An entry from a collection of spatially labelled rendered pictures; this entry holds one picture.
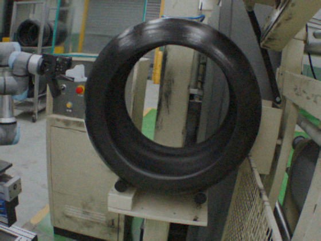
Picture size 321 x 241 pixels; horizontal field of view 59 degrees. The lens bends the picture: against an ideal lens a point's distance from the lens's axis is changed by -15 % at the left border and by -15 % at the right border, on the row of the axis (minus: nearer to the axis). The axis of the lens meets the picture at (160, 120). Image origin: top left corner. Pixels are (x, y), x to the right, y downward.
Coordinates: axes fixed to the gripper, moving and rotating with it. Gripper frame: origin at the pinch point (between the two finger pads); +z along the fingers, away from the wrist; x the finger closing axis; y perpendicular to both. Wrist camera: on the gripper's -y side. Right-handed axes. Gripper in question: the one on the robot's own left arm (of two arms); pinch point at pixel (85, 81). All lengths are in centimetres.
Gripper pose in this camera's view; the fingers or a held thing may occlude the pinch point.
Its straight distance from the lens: 117.1
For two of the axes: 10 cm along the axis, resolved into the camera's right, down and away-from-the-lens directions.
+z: 9.7, 2.5, -0.6
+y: 2.3, -9.4, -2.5
